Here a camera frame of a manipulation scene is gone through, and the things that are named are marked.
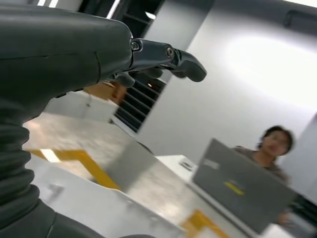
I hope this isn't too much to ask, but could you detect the stainless steel workbench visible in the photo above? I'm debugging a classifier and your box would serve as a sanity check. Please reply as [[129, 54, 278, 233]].
[[23, 112, 253, 238]]

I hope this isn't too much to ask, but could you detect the brown cardboard box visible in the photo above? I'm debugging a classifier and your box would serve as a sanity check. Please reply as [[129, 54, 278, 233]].
[[84, 81, 127, 106]]

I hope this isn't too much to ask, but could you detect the dark louvre grille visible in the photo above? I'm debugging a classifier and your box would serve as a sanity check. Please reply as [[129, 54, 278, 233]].
[[114, 70, 167, 134]]

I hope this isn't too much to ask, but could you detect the white desk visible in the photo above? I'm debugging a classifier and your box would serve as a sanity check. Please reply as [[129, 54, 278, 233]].
[[156, 154, 295, 238]]

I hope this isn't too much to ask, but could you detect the grey laptop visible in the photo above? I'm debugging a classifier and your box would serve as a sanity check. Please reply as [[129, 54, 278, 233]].
[[192, 138, 297, 235]]

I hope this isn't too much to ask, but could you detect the person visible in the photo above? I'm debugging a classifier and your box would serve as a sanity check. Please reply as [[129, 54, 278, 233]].
[[232, 124, 297, 227]]

